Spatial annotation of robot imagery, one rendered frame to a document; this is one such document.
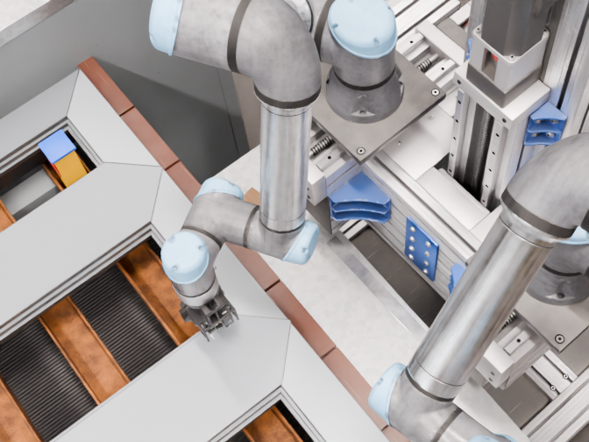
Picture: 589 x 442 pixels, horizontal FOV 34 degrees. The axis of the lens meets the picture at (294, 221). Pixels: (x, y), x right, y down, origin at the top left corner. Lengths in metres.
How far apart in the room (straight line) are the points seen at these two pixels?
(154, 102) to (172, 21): 1.21
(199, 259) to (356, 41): 0.46
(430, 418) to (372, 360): 0.75
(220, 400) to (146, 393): 0.14
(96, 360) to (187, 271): 0.60
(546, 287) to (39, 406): 1.16
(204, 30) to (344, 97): 0.54
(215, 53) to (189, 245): 0.37
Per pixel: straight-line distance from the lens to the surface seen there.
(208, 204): 1.61
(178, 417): 1.84
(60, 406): 2.24
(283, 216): 1.52
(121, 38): 2.31
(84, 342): 2.12
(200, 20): 1.32
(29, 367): 2.29
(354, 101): 1.80
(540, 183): 1.13
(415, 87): 1.89
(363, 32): 1.68
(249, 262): 1.96
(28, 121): 2.21
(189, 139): 2.76
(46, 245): 2.04
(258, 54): 1.30
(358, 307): 2.06
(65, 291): 2.01
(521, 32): 1.47
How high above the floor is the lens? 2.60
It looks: 63 degrees down
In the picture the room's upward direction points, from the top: 10 degrees counter-clockwise
